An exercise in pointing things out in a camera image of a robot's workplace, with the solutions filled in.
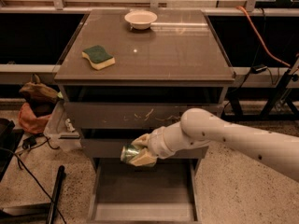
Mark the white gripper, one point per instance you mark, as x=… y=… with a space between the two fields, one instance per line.
x=156 y=146

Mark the green soda can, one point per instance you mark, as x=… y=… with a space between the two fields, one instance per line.
x=128 y=152

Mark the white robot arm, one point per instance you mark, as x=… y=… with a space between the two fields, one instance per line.
x=197 y=128

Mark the bottom grey drawer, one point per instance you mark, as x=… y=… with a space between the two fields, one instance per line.
x=162 y=194

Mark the grey drawer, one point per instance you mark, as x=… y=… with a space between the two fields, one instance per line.
x=162 y=194
x=117 y=107
x=107 y=143

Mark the middle grey drawer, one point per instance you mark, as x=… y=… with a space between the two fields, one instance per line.
x=107 y=143

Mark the top grey drawer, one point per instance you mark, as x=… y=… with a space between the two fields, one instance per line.
x=117 y=107

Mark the grey drawer cabinet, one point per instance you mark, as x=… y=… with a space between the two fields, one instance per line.
x=180 y=49

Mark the clear plastic bag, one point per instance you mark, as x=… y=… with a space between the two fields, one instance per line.
x=61 y=131

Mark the green yellow sponge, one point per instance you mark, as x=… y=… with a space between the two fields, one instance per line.
x=98 y=57

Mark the black pole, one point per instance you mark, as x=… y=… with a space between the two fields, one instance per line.
x=55 y=196

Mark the orange cloth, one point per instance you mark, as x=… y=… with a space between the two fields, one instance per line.
x=30 y=122

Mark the brown cloth bag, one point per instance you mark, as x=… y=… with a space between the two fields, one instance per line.
x=36 y=92

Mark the white bowl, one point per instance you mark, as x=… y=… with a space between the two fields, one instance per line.
x=140 y=19

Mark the black power adapter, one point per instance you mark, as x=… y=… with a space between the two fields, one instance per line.
x=257 y=69

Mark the black table leg frame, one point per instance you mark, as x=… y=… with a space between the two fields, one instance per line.
x=280 y=95

